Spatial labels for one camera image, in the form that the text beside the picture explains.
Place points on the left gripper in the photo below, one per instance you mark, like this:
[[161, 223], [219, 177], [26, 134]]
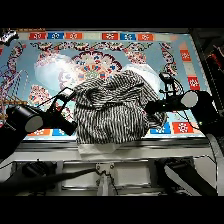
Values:
[[61, 124]]

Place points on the black white striped shirt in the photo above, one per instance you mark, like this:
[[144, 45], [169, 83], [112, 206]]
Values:
[[113, 110]]

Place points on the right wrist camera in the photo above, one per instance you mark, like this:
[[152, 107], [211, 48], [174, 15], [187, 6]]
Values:
[[167, 80]]

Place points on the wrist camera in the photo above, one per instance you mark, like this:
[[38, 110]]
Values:
[[66, 94], [167, 80]]

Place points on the silver frame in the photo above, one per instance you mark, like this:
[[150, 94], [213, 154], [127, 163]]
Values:
[[150, 153]]

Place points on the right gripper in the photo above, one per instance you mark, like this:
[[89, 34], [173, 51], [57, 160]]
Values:
[[156, 107]]

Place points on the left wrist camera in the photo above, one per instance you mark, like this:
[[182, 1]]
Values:
[[66, 94]]

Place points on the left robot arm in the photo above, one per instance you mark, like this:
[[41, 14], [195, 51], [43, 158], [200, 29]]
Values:
[[18, 125]]

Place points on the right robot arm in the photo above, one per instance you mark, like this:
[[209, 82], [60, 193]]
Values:
[[203, 110]]

